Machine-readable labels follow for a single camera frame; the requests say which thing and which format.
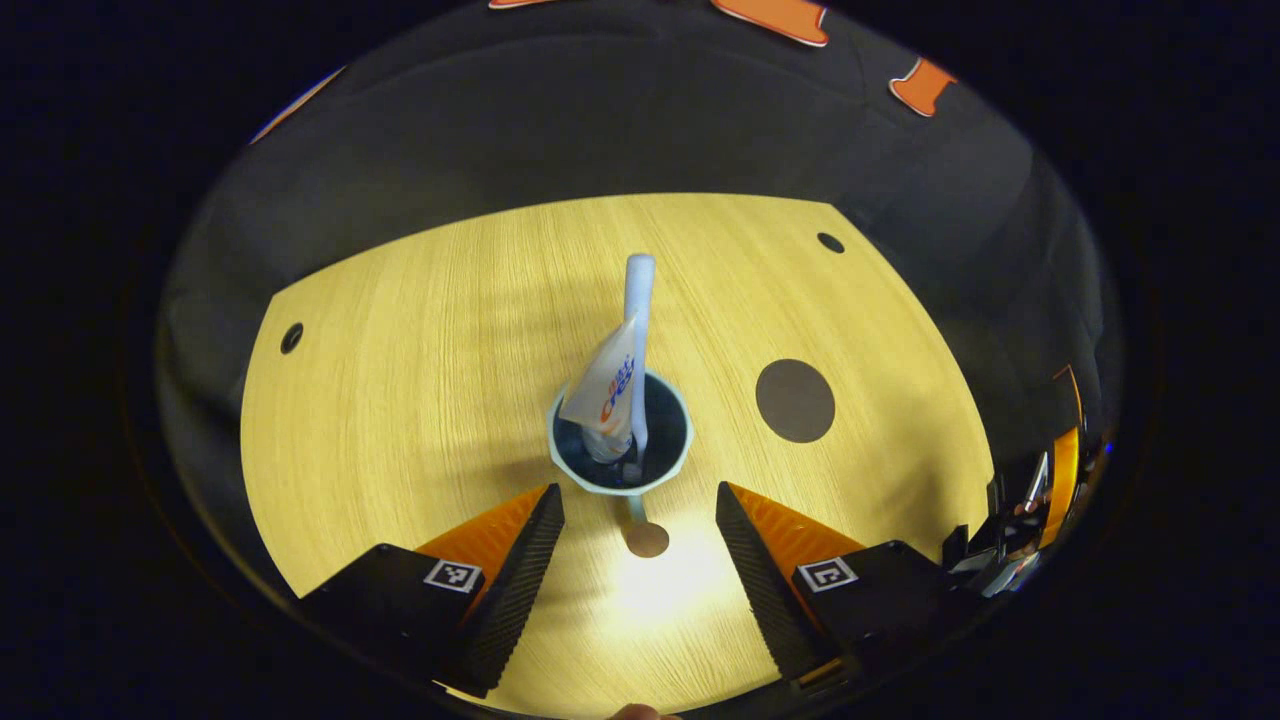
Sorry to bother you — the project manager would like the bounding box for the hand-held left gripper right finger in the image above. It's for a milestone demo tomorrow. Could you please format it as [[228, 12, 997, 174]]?
[[715, 481, 961, 693]]

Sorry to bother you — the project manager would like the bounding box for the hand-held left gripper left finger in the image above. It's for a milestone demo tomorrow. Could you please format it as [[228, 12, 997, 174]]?
[[298, 483, 566, 699]]

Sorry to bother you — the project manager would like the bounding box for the light blue cup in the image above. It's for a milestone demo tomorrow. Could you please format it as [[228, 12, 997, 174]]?
[[547, 368, 695, 558]]

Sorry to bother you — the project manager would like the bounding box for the brown round coaster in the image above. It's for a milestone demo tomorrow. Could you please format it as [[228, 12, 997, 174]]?
[[755, 359, 837, 444]]

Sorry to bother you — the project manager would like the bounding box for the white toothpaste tube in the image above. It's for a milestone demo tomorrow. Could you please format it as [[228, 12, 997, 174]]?
[[558, 313, 641, 464]]

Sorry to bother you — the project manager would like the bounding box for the white toothbrush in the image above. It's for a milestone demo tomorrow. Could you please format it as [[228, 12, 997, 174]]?
[[622, 253, 657, 486]]

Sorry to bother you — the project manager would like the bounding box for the wooden desktop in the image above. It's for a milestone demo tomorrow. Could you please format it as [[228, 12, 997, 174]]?
[[240, 193, 996, 719]]

